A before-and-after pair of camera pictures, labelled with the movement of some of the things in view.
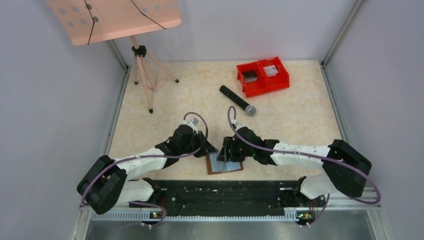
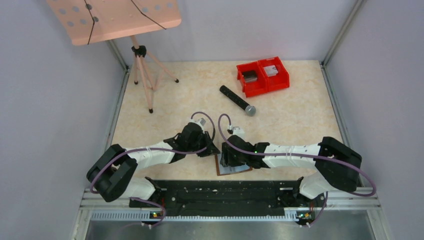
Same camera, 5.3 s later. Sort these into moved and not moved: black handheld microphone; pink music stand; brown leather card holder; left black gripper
Moved: brown leather card holder
Not moved: black handheld microphone; pink music stand; left black gripper
